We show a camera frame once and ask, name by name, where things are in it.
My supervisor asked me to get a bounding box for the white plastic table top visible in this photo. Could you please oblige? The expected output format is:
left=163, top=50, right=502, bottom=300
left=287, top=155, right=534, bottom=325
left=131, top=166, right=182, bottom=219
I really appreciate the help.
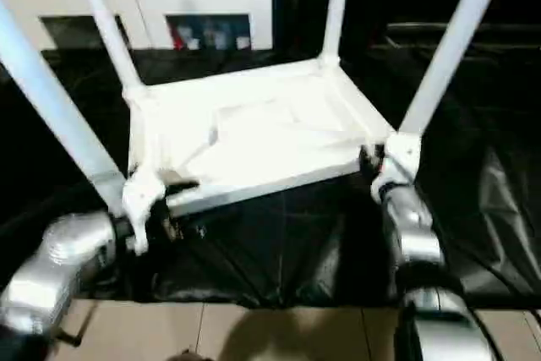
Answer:
left=123, top=57, right=422, bottom=220

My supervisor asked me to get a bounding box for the black work mat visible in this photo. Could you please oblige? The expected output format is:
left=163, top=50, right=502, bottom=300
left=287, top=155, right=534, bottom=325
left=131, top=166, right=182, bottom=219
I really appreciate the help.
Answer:
left=0, top=44, right=541, bottom=307

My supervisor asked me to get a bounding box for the white glass-door cabinet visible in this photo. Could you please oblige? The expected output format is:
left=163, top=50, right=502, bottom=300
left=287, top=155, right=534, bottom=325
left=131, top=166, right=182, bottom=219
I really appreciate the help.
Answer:
left=0, top=0, right=276, bottom=52

